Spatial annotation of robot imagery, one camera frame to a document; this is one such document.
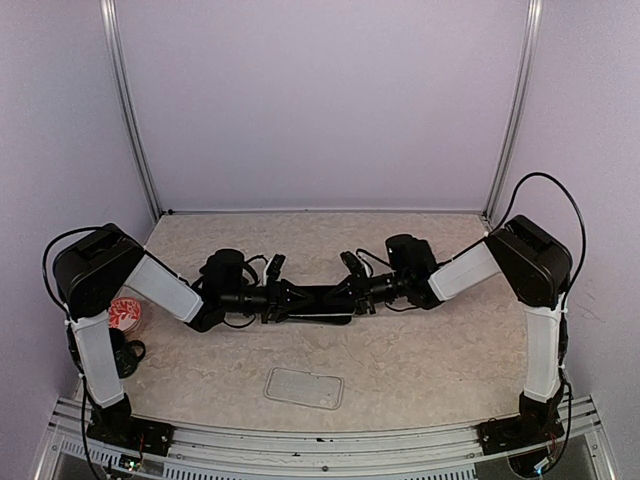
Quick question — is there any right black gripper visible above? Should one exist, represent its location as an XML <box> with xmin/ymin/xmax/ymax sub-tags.
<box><xmin>323</xmin><ymin>268</ymin><xmax>408</xmax><ymax>314</ymax></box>

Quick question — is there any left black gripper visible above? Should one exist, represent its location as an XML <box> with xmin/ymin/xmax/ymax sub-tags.
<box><xmin>222</xmin><ymin>275</ymin><xmax>316</xmax><ymax>323</ymax></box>

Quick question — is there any black phone case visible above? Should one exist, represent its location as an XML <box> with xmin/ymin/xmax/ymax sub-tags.
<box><xmin>287</xmin><ymin>285</ymin><xmax>355</xmax><ymax>326</ymax></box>

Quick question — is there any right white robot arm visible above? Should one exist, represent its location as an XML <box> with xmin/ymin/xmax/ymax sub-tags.
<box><xmin>321</xmin><ymin>215</ymin><xmax>584</xmax><ymax>453</ymax></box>

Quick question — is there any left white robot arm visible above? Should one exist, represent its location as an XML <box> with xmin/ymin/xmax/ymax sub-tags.
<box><xmin>42</xmin><ymin>223</ymin><xmax>318</xmax><ymax>445</ymax></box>

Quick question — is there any clear plain phone case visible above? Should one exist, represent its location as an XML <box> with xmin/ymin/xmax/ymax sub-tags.
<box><xmin>263</xmin><ymin>367</ymin><xmax>344</xmax><ymax>411</ymax></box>

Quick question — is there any red white patterned bowl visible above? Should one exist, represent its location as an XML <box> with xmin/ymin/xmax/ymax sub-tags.
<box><xmin>108</xmin><ymin>297</ymin><xmax>142</xmax><ymax>334</ymax></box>

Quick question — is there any dark green mug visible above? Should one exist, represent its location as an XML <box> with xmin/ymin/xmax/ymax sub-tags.
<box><xmin>109</xmin><ymin>328</ymin><xmax>146</xmax><ymax>379</ymax></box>

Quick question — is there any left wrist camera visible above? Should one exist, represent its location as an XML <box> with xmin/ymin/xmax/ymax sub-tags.
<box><xmin>261</xmin><ymin>254</ymin><xmax>286</xmax><ymax>285</ymax></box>

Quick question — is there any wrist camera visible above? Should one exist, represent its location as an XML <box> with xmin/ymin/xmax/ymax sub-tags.
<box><xmin>261</xmin><ymin>254</ymin><xmax>286</xmax><ymax>285</ymax></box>
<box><xmin>340</xmin><ymin>251</ymin><xmax>373</xmax><ymax>278</ymax></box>

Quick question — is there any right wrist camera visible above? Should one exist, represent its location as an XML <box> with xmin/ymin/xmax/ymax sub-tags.
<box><xmin>340</xmin><ymin>251</ymin><xmax>373</xmax><ymax>278</ymax></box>

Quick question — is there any front aluminium rail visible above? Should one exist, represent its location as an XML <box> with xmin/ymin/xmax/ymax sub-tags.
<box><xmin>28</xmin><ymin>397</ymin><xmax>615</xmax><ymax>479</ymax></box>

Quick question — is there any left aluminium frame post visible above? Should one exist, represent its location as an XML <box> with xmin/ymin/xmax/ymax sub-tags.
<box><xmin>99</xmin><ymin>0</ymin><xmax>163</xmax><ymax>222</ymax></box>

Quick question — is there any aluminium frame post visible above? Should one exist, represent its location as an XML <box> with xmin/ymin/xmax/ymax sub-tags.
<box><xmin>99</xmin><ymin>0</ymin><xmax>163</xmax><ymax>222</ymax></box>
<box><xmin>483</xmin><ymin>0</ymin><xmax>544</xmax><ymax>222</ymax></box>

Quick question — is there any right aluminium frame post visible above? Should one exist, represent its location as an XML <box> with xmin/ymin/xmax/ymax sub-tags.
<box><xmin>483</xmin><ymin>0</ymin><xmax>544</xmax><ymax>222</ymax></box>

